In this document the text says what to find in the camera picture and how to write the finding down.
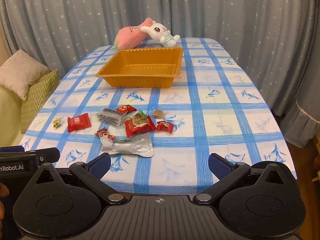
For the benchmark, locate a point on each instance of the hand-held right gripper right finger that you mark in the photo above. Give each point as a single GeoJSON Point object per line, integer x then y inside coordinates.
{"type": "Point", "coordinates": [220, 166]}

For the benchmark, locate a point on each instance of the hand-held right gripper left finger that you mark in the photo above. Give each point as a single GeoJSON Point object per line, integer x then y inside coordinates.
{"type": "Point", "coordinates": [100, 165]}

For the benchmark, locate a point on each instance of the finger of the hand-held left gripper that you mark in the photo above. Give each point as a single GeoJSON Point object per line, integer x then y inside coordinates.
{"type": "Point", "coordinates": [47, 154]}
{"type": "Point", "coordinates": [12, 149]}

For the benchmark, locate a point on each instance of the red and gold candy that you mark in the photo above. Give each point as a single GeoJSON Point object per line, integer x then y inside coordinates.
{"type": "Point", "coordinates": [102, 133]}

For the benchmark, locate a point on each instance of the green and white candy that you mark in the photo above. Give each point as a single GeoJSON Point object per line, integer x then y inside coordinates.
{"type": "Point", "coordinates": [57, 122]}

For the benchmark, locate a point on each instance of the silver vacuum pouch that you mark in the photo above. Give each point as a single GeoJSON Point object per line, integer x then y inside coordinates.
{"type": "Point", "coordinates": [132, 148]}

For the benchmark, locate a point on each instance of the red square snack packet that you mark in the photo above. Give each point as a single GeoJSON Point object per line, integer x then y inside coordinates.
{"type": "Point", "coordinates": [78, 122]}

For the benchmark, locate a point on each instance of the grey black snack packet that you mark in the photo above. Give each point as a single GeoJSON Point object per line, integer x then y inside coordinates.
{"type": "Point", "coordinates": [110, 116]}

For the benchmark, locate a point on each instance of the large red green-print packet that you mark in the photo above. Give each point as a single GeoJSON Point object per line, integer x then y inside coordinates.
{"type": "Point", "coordinates": [140, 127]}

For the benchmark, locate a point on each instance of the small red candy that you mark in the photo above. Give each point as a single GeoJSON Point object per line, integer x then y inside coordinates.
{"type": "Point", "coordinates": [125, 109]}
{"type": "Point", "coordinates": [165, 125]}

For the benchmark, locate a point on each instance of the brown cube candy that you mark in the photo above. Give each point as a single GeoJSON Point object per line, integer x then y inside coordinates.
{"type": "Point", "coordinates": [159, 113]}

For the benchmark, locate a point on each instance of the orange plastic tray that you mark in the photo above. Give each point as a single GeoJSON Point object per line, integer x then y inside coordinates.
{"type": "Point", "coordinates": [140, 63]}

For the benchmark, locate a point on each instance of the person's left hand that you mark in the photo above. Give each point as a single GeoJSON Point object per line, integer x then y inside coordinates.
{"type": "Point", "coordinates": [3, 190]}

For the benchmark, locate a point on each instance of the light green sofa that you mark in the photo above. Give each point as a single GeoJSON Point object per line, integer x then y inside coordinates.
{"type": "Point", "coordinates": [8, 116]}

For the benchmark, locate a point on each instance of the green zigzag pillow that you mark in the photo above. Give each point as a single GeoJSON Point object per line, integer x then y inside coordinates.
{"type": "Point", "coordinates": [37, 100]}

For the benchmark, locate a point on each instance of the beige pillow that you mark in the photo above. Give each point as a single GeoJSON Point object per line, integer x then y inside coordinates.
{"type": "Point", "coordinates": [20, 72]}

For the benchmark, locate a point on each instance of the grey lace-trimmed cover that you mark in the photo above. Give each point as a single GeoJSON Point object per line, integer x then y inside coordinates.
{"type": "Point", "coordinates": [305, 132]}

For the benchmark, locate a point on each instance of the pink plush toy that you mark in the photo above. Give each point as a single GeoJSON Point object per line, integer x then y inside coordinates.
{"type": "Point", "coordinates": [127, 36]}

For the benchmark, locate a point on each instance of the grey-blue star curtain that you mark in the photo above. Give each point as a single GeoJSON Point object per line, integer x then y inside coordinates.
{"type": "Point", "coordinates": [75, 17]}

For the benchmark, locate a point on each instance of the white rabbit plush toy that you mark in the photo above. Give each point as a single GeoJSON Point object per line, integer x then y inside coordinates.
{"type": "Point", "coordinates": [157, 30]}

